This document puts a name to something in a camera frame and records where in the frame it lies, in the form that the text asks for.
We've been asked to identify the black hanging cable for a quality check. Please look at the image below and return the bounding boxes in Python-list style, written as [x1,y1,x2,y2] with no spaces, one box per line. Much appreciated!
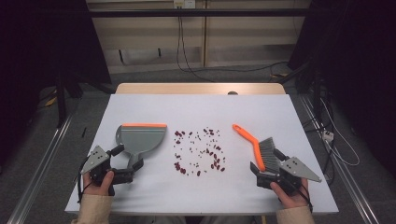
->
[176,15,216,83]

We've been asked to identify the white wall socket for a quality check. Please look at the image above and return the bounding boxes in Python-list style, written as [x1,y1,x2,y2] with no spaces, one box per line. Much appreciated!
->
[173,0,196,9]

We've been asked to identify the white cable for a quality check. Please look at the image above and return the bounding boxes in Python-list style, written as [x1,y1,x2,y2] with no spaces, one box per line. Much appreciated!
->
[319,98,361,167]

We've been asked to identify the black curtain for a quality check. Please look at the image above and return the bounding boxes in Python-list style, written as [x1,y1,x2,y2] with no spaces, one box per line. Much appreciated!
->
[0,0,112,162]
[288,0,396,171]

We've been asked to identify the black floor cable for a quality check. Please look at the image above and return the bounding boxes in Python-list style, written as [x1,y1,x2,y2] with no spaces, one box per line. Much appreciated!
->
[186,61,289,75]

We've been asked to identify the grey dustpan with orange lip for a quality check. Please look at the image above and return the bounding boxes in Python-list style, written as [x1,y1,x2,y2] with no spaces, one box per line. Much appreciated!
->
[115,122,168,171]

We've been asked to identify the person's left hand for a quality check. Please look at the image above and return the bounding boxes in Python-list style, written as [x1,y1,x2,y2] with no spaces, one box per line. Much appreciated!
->
[82,170,116,197]

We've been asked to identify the metal floor rail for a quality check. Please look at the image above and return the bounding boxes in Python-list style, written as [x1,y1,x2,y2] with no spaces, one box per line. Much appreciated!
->
[298,94,381,224]
[6,115,74,224]

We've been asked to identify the wooden table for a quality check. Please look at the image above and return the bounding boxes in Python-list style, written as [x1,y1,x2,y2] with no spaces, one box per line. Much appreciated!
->
[115,82,287,96]

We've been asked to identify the black horizontal bar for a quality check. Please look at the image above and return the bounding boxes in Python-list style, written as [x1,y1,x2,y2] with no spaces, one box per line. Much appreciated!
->
[88,8,312,19]

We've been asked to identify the orange brush with grey bristles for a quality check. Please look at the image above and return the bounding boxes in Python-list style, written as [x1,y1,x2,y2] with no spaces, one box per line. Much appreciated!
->
[232,123,283,174]

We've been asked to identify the person's right hand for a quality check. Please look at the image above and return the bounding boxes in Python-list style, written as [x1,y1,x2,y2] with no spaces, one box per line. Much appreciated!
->
[270,178,310,209]

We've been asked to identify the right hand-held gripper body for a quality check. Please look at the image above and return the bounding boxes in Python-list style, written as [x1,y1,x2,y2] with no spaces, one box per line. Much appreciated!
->
[257,157,322,198]

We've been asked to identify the black cable bundle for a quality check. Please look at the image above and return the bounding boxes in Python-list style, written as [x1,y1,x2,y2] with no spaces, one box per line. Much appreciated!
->
[303,88,335,178]

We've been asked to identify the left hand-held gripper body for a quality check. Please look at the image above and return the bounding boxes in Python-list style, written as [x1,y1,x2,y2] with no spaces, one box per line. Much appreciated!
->
[79,145,134,185]

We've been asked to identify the red kidney beans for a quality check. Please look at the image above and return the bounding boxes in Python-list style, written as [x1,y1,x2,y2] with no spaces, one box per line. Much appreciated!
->
[173,126,227,177]

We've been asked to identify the black metal stand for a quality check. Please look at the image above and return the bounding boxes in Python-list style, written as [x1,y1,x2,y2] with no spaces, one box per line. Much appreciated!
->
[55,69,68,129]

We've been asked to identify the small green beans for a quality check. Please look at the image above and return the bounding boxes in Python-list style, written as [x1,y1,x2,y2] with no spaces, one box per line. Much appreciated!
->
[186,129,226,175]

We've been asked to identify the white power plug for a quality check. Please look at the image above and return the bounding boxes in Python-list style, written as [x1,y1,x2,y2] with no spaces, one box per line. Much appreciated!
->
[321,130,335,143]

